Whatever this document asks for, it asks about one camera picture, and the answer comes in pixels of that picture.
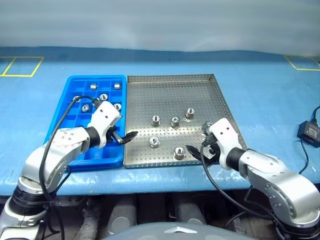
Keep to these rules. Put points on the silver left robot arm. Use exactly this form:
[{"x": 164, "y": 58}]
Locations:
[{"x": 62, "y": 145}]

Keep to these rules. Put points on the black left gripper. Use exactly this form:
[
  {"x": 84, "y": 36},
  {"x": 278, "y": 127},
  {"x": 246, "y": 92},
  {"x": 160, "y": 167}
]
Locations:
[{"x": 112, "y": 136}]

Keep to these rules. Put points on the dark grey rounded shape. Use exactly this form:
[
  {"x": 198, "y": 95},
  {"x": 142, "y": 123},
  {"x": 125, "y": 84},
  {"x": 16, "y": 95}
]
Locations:
[
  {"x": 122, "y": 212},
  {"x": 190, "y": 212}
]

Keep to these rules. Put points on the metal nut in bin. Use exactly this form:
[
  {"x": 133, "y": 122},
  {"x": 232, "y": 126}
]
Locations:
[
  {"x": 85, "y": 108},
  {"x": 117, "y": 107},
  {"x": 103, "y": 97}
]

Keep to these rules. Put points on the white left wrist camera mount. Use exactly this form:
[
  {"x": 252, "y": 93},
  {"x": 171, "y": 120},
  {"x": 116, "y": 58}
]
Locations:
[{"x": 105, "y": 115}]

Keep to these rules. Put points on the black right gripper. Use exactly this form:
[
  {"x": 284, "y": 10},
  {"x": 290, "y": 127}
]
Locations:
[{"x": 213, "y": 147}]

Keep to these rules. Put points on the metal nut on tray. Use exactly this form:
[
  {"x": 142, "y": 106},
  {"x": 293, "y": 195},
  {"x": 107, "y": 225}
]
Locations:
[
  {"x": 175, "y": 121},
  {"x": 154, "y": 142},
  {"x": 155, "y": 121}
]

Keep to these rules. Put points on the black power adapter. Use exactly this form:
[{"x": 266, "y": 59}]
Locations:
[{"x": 310, "y": 131}]

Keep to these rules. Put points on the perforated metal tray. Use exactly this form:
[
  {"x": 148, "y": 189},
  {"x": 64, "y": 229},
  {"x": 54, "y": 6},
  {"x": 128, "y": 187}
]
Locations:
[{"x": 162, "y": 100}]

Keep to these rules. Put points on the rough grey pipe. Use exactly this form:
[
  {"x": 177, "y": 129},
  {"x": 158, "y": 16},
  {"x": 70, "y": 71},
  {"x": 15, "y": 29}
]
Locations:
[{"x": 87, "y": 225}]

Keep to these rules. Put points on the blue compartment tray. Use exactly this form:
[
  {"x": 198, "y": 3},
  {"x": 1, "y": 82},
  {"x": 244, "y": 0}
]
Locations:
[{"x": 82, "y": 120}]

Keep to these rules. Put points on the grey robot torso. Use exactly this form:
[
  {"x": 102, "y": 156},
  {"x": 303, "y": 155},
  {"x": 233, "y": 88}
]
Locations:
[{"x": 175, "y": 233}]

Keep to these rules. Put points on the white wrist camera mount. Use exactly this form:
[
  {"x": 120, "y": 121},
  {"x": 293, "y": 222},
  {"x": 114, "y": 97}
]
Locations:
[
  {"x": 225, "y": 132},
  {"x": 105, "y": 115}
]

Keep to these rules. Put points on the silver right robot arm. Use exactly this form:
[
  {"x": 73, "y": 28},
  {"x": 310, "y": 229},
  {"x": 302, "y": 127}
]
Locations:
[{"x": 275, "y": 175}]

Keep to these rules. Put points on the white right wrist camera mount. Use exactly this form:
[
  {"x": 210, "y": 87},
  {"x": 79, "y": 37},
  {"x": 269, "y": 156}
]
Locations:
[{"x": 225, "y": 132}]

